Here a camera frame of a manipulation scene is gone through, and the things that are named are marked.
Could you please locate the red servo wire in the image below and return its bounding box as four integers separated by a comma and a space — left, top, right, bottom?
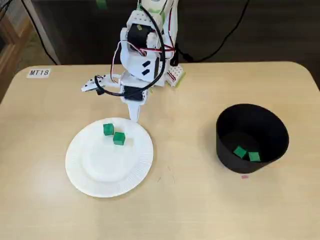
111, 39, 177, 85

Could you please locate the green block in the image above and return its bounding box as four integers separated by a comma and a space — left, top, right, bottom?
232, 145, 247, 159
248, 151, 261, 163
102, 122, 115, 137
112, 131, 126, 146

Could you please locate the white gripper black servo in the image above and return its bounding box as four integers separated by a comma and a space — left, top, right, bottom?
119, 71, 151, 123

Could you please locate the white paper plate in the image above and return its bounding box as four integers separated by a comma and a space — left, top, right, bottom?
65, 117, 154, 199

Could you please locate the wooden furniture frame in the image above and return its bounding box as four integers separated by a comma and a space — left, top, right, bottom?
0, 13, 35, 105

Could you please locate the white MT18 label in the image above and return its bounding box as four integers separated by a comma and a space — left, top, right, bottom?
26, 68, 51, 79

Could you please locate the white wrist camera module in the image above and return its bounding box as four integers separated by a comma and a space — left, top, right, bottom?
80, 74, 122, 96

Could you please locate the black pot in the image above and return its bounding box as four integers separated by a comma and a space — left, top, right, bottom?
215, 103, 290, 174

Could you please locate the white metal post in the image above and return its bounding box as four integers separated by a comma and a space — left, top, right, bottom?
21, 0, 62, 66

